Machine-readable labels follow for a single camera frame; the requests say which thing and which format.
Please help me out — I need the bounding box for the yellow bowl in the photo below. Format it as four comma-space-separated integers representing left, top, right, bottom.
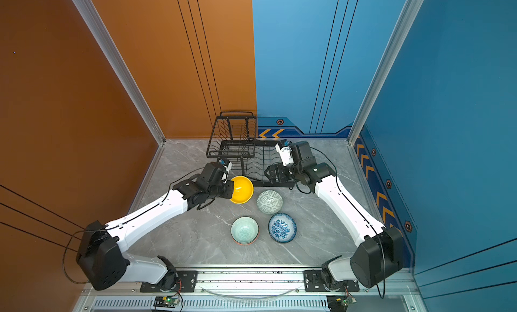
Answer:
230, 176, 254, 204

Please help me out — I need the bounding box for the grey-green patterned bowl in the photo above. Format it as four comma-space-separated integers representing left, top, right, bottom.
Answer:
257, 190, 284, 215

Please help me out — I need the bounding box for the mint green bowl red rim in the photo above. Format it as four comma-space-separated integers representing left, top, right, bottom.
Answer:
230, 216, 259, 245

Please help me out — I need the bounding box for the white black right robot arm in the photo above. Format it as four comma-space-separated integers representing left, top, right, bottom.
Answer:
265, 141, 405, 291

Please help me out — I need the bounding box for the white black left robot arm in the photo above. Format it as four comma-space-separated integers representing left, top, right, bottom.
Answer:
76, 158, 234, 292

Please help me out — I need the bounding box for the blue white floral bowl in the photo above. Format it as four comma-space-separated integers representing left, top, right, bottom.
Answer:
268, 212, 297, 243

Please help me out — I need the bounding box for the green circuit board left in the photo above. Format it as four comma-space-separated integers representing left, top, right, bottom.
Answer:
153, 296, 181, 311

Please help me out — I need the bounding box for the green circuit board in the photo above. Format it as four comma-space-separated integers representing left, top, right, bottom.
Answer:
327, 296, 357, 312
153, 296, 181, 311

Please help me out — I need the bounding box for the green circuit board right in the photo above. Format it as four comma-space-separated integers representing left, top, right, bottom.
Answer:
327, 296, 357, 312

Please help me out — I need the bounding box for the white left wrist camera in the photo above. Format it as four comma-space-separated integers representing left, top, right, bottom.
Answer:
218, 158, 232, 174

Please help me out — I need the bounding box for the black wire dish rack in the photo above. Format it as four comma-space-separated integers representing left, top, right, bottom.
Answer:
206, 111, 295, 189

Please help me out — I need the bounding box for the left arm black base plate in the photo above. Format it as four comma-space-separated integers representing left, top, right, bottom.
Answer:
139, 270, 199, 294

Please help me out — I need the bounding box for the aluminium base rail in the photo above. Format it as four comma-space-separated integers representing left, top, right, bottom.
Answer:
74, 265, 427, 311

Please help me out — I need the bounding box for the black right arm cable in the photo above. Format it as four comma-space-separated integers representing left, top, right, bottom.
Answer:
306, 145, 388, 300

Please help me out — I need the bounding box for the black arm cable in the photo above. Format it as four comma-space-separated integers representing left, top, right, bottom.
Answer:
61, 226, 96, 285
306, 145, 388, 300

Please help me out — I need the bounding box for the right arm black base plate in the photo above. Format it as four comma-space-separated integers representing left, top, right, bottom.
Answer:
303, 270, 359, 293

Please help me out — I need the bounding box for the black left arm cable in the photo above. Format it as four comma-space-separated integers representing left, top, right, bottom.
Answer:
61, 226, 96, 285

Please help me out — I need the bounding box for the aluminium corner post right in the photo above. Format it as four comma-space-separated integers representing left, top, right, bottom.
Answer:
347, 0, 425, 146

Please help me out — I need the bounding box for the aluminium corner post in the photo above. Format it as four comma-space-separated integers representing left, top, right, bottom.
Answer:
71, 0, 166, 146
347, 0, 425, 146

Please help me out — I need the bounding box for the aluminium corner post left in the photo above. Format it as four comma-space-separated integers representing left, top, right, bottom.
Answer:
71, 0, 166, 146

